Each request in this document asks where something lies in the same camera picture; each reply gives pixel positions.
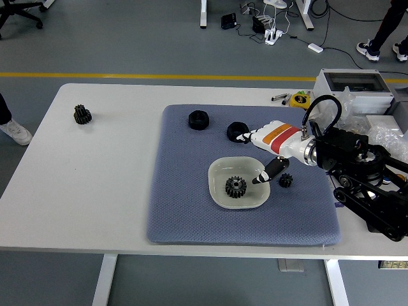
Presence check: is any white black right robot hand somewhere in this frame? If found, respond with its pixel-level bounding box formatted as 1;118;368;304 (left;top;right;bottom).
234;120;312;186

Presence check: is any small black gear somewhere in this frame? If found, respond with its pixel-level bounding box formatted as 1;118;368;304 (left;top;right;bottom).
278;173;294;189

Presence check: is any large black gear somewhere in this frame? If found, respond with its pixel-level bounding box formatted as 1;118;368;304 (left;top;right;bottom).
224;176;249;199

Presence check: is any medium black hex nut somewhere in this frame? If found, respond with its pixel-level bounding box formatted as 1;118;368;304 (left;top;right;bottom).
226;121;249;143

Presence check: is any large black hex nut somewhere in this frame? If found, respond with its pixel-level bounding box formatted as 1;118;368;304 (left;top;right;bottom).
187;110;210;131

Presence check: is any white cardboard box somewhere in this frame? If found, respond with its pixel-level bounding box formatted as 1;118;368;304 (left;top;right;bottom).
365;113;408;135

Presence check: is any grey table control box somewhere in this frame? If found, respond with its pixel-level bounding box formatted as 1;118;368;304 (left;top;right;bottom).
277;258;305;272

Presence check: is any black adapter box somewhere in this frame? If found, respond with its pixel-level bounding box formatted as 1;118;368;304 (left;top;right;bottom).
221;13;237;30

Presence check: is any yellow tape measure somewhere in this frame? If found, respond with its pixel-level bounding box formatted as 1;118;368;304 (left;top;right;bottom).
289;91;312;112

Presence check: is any white square dish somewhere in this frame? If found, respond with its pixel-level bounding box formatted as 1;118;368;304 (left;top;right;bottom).
208;155;272;210

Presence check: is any clear plastic bag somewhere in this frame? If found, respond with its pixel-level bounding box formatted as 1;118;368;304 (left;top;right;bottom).
314;85;367;131

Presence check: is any purple printed card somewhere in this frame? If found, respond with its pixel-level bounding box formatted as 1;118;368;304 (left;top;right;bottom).
326;173;344;208

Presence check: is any white power strip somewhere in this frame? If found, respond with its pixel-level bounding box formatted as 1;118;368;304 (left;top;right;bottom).
264;28;284;45

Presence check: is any bubble wrap bag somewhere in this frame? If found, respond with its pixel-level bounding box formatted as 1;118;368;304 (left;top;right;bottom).
366;124;408;157

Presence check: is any blue-grey textured mat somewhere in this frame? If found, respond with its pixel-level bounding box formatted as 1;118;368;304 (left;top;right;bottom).
145;104;344;246

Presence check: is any black charger block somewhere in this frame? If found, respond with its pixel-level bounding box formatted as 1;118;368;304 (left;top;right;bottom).
251;15;266;33

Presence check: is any grey metal case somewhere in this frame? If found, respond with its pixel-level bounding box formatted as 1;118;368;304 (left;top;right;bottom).
387;87;408;115

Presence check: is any white desk leg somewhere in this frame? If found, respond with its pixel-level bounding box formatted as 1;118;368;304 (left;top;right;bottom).
295;0;315;31
200;0;210;29

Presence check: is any person in dark trousers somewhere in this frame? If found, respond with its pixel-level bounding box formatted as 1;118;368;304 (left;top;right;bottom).
356;0;408;62

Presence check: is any white table leg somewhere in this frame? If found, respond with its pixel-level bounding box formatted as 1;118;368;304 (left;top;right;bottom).
91;254;118;306
324;258;351;306

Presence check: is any yellowish label panel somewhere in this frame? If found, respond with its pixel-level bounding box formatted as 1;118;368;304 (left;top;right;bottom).
378;259;408;270

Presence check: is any black stepped gear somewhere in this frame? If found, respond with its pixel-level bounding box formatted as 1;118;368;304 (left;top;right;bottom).
73;105;93;126

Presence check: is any person with white shoe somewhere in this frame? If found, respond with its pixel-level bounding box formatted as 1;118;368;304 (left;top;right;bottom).
0;92;33;147

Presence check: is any black office chair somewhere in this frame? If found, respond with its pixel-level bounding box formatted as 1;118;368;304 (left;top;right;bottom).
0;0;45;41

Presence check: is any grey electrical enclosure box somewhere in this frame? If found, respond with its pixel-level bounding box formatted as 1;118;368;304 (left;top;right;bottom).
312;69;396;115

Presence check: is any black floor cable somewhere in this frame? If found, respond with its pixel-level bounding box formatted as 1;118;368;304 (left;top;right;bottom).
288;35;367;69

